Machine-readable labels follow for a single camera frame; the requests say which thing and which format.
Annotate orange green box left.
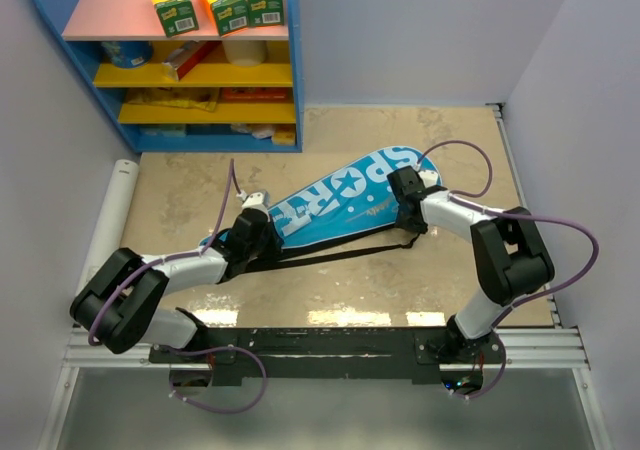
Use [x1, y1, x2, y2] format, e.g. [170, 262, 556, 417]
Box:
[151, 0, 199, 38]

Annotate blue shelf unit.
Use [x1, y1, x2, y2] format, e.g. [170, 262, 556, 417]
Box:
[33, 0, 304, 153]

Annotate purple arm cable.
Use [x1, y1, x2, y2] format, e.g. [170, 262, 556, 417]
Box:
[417, 139, 601, 331]
[87, 158, 248, 347]

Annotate yellow snack bags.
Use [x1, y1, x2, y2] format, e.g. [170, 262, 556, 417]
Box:
[125, 88, 220, 112]

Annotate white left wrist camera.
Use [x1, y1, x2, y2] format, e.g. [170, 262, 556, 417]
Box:
[242, 190, 270, 213]

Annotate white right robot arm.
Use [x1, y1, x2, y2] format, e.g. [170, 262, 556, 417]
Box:
[388, 167, 555, 363]

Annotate red flat box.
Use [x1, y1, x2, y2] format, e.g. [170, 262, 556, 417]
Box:
[221, 87, 288, 102]

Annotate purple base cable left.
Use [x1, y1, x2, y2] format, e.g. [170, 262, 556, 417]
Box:
[167, 344, 269, 414]

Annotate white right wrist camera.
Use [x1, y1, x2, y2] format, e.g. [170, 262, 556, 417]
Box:
[418, 169, 442, 188]

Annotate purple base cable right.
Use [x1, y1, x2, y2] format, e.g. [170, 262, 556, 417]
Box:
[447, 339, 507, 401]

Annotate silver orange snack pack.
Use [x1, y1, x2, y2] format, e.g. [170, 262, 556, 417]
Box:
[162, 41, 209, 81]

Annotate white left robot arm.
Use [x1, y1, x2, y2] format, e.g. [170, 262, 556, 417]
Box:
[70, 209, 282, 362]

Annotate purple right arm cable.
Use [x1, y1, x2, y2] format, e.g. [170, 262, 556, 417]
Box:
[417, 139, 601, 331]

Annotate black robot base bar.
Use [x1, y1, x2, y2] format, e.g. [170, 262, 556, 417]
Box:
[149, 325, 506, 388]

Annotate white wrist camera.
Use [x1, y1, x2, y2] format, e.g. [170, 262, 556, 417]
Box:
[418, 169, 442, 188]
[242, 190, 270, 213]

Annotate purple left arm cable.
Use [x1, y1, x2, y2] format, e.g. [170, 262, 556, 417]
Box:
[87, 158, 248, 347]

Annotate blue sport racket bag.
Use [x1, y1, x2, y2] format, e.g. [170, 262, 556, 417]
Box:
[198, 144, 444, 274]

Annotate orange green box middle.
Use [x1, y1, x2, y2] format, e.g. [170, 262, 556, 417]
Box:
[198, 0, 249, 37]

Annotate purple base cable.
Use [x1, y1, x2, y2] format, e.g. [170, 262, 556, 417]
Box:
[447, 339, 507, 401]
[167, 344, 269, 414]

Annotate blue green bottom boxes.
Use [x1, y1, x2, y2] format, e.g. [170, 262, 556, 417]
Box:
[123, 124, 187, 138]

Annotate blue round can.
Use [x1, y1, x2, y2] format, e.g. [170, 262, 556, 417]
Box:
[101, 41, 153, 69]

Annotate yellow white small packs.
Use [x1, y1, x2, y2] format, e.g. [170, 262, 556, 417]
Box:
[230, 123, 296, 146]

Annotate white shuttlecock tube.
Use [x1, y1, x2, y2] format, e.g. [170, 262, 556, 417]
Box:
[75, 159, 139, 295]

